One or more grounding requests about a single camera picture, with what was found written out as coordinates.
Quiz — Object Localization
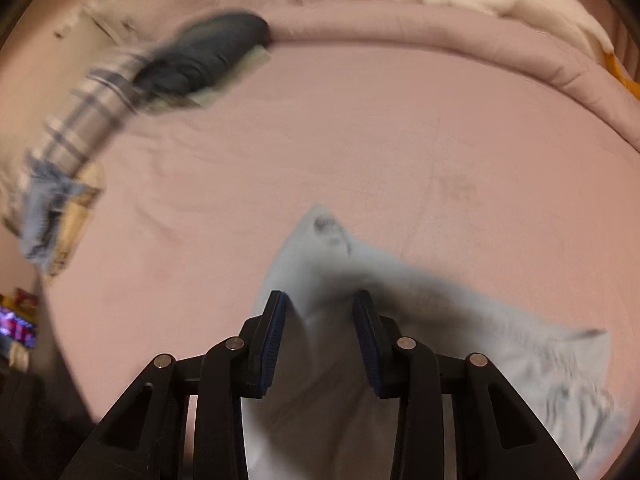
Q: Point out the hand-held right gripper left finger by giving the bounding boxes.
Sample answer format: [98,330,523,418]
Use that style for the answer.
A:
[57,290,289,480]

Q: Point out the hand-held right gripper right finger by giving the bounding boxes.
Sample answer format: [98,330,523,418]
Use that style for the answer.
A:
[352,289,581,480]

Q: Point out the light blue strawberry pants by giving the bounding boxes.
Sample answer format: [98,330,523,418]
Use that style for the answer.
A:
[242,203,628,480]

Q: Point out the lit screen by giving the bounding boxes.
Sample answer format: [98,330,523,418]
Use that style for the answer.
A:
[0,305,39,349]

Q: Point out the light blue denim shorts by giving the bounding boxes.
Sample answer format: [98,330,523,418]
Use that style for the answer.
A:
[17,157,88,267]

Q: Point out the blue plaid pillow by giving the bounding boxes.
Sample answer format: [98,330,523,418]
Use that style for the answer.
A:
[27,50,151,181]

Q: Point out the folded dark blue jeans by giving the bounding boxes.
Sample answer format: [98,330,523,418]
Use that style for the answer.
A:
[132,10,271,98]

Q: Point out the lilac quilt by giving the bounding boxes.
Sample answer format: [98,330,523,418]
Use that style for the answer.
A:
[85,0,640,152]

